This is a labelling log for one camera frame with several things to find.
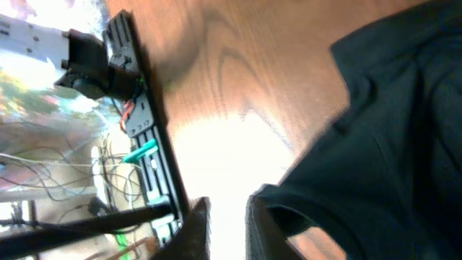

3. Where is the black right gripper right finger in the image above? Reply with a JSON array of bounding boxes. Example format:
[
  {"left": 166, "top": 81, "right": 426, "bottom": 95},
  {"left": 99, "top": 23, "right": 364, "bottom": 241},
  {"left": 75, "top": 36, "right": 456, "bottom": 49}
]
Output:
[{"left": 245, "top": 196, "right": 302, "bottom": 260}]

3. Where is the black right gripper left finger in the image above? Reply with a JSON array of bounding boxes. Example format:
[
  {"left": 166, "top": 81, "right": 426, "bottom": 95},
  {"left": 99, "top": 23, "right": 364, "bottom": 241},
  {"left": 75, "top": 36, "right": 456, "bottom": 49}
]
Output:
[{"left": 149, "top": 197, "right": 210, "bottom": 260}]

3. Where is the black t-shirt with logo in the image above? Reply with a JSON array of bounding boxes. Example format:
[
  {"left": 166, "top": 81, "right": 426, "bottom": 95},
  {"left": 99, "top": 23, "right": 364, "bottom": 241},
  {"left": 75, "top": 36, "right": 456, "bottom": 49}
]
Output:
[{"left": 253, "top": 1, "right": 461, "bottom": 259}]

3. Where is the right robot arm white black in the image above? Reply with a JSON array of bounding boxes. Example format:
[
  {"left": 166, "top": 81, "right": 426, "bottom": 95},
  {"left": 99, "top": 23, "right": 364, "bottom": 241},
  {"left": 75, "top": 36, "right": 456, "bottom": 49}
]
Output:
[{"left": 1, "top": 12, "right": 209, "bottom": 259}]

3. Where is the black mounting rail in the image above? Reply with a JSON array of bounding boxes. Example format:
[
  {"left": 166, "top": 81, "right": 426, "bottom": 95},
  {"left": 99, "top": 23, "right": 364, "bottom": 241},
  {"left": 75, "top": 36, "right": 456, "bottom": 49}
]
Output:
[{"left": 106, "top": 9, "right": 190, "bottom": 246}]

